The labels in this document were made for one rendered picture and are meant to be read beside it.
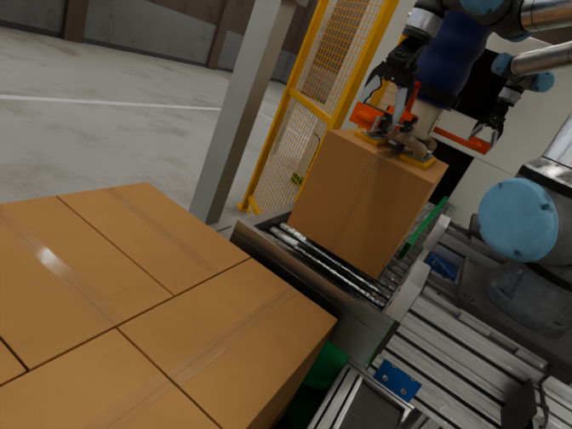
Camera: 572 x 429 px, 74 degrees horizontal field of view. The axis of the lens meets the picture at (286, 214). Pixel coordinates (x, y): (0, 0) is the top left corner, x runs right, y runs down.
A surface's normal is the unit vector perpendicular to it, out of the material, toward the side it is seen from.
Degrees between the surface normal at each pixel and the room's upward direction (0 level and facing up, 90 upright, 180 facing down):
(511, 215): 98
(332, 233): 90
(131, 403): 0
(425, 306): 90
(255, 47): 90
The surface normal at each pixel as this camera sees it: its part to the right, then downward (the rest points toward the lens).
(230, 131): -0.48, 0.19
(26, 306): 0.37, -0.84
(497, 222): -0.91, -0.05
